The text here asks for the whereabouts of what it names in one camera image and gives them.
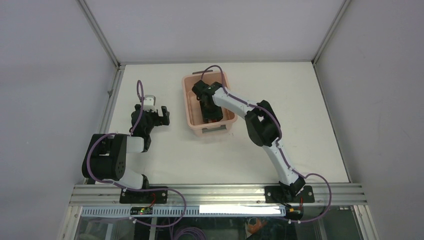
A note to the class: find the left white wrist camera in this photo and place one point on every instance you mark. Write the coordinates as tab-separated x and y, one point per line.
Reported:
149	103

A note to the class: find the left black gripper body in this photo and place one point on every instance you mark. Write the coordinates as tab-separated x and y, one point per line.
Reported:
153	120

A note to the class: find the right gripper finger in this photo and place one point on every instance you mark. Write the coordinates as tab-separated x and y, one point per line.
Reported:
204	113
216	113

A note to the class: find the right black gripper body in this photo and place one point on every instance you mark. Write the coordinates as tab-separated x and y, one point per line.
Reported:
210	107

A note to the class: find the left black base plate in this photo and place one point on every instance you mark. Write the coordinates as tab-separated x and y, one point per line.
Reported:
155	194

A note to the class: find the orange object below table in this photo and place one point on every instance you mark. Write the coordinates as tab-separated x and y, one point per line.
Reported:
254	224

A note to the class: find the aluminium frame rail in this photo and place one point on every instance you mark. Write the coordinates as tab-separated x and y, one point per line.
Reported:
314	194

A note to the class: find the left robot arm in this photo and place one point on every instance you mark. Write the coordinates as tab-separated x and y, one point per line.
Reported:
106	157

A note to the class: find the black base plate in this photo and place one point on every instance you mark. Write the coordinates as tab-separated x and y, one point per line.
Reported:
155	194
275	194

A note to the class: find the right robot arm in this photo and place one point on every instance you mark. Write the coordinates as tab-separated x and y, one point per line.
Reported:
263	129

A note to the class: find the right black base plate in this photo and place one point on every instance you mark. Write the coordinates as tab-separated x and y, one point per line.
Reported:
275	194

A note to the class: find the white slotted cable duct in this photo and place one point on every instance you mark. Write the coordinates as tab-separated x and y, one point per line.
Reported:
188	211

